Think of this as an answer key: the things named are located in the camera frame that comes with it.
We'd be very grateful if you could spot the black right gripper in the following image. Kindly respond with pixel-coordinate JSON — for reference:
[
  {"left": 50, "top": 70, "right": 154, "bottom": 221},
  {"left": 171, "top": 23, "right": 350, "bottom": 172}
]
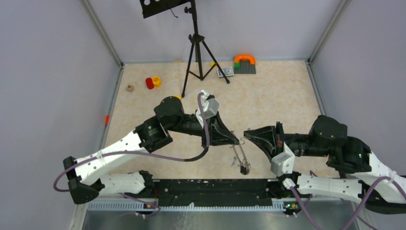
[{"left": 243, "top": 122, "right": 329, "bottom": 163}]

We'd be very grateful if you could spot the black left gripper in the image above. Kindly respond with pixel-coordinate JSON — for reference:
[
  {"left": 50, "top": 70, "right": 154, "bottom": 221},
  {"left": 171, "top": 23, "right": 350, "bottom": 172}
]
[{"left": 167, "top": 111, "right": 240, "bottom": 149}]

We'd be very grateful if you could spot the black plastic key tag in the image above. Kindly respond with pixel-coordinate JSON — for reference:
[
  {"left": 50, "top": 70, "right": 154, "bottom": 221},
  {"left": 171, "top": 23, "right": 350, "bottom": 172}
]
[{"left": 240, "top": 166, "right": 250, "bottom": 175}]

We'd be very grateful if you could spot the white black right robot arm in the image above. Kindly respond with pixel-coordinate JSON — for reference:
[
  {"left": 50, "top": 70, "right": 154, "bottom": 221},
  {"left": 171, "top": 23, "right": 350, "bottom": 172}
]
[{"left": 244, "top": 115, "right": 406, "bottom": 215}]

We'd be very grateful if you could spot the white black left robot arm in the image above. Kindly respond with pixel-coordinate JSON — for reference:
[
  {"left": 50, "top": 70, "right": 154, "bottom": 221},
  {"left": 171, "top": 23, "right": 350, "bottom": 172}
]
[{"left": 63, "top": 92, "right": 239, "bottom": 205}]

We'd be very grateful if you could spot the blue playing card box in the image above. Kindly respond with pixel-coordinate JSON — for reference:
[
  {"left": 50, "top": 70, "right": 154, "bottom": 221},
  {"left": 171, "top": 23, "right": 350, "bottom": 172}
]
[{"left": 217, "top": 67, "right": 234, "bottom": 78}]

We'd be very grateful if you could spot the grey lego baseplate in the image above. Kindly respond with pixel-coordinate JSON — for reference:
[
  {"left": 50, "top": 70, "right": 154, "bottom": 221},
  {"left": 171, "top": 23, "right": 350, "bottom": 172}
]
[{"left": 234, "top": 61, "right": 256, "bottom": 74}]

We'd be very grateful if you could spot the orange plastic arch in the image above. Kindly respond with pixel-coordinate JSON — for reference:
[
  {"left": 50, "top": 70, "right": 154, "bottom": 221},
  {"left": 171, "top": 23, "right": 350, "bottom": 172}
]
[{"left": 234, "top": 54, "right": 256, "bottom": 65}]

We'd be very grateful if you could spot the yellow plastic cylinder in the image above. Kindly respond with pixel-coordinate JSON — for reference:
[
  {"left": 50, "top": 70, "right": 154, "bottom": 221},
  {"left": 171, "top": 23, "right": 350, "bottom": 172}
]
[{"left": 152, "top": 76, "right": 161, "bottom": 88}]

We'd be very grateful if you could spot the red plastic cylinder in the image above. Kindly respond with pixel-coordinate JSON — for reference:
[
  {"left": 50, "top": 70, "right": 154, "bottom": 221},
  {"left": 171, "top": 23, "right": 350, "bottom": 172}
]
[{"left": 145, "top": 78, "right": 155, "bottom": 90}]

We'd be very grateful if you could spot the black tripod stand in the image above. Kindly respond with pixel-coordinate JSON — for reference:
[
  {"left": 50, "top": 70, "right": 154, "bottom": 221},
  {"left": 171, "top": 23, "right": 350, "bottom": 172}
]
[{"left": 181, "top": 0, "right": 230, "bottom": 98}]

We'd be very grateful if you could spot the small wooden block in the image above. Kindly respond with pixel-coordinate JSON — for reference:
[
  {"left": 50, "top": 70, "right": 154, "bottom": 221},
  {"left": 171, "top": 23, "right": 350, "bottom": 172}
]
[{"left": 126, "top": 84, "right": 135, "bottom": 92}]

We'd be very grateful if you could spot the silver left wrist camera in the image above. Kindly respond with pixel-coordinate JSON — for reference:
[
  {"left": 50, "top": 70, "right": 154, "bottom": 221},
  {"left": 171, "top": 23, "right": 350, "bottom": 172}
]
[{"left": 198, "top": 90, "right": 219, "bottom": 120}]

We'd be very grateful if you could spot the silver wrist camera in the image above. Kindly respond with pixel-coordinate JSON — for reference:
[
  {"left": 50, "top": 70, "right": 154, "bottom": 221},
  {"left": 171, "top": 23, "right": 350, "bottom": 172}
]
[
  {"left": 271, "top": 142, "right": 296, "bottom": 189},
  {"left": 198, "top": 90, "right": 219, "bottom": 120}
]

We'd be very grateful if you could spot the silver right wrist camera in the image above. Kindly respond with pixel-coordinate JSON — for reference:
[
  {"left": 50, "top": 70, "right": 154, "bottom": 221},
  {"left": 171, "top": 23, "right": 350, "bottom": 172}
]
[{"left": 271, "top": 142, "right": 296, "bottom": 189}]

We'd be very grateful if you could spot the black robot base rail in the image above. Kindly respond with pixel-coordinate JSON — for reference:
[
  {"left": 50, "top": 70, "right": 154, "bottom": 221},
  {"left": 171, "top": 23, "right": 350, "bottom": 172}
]
[{"left": 131, "top": 169, "right": 313, "bottom": 213}]

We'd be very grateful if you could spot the black perforated mount plate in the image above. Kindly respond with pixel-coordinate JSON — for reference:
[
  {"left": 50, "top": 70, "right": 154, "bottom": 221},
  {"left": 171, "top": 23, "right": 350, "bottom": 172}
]
[{"left": 139, "top": 0, "right": 190, "bottom": 19}]

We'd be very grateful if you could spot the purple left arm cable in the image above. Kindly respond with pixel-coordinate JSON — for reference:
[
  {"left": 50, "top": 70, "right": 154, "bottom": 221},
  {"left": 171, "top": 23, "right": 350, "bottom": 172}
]
[{"left": 53, "top": 92, "right": 211, "bottom": 210}]

